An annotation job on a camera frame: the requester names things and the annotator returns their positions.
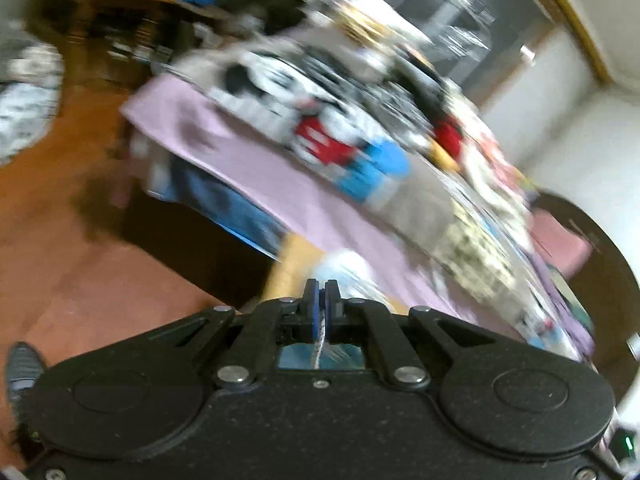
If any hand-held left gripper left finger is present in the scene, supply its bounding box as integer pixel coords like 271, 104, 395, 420
145, 277, 321, 391

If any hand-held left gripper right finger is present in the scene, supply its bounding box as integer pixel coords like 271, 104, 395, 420
324, 280, 501, 391

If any white speckled shoelace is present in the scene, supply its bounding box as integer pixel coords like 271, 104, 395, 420
310, 305, 333, 368

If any white and blue sneaker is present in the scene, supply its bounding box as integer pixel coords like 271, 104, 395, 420
277, 249, 398, 370

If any blue cloth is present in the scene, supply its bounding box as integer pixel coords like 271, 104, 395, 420
145, 157, 288, 261

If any dark wooden bed headboard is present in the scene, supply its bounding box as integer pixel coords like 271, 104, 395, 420
530, 192, 640, 406

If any grey cartoon printed blanket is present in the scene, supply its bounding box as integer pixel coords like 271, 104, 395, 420
170, 35, 551, 306

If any red knitted cloth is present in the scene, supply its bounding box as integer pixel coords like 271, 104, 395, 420
434, 117, 466, 161

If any pink pillow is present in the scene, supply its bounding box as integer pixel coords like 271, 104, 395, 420
532, 210, 595, 278

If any pile of folded clothes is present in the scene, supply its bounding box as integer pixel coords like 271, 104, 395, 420
330, 0, 538, 206

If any dark grey slipper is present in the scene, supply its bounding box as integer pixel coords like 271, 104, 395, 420
5, 341, 50, 413

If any dark glass window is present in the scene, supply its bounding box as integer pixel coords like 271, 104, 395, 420
370, 0, 616, 91

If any heap of patterned clothes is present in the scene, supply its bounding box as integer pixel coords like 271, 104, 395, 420
0, 25, 65, 167

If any brown wooden chair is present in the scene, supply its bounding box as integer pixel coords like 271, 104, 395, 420
27, 0, 216, 91

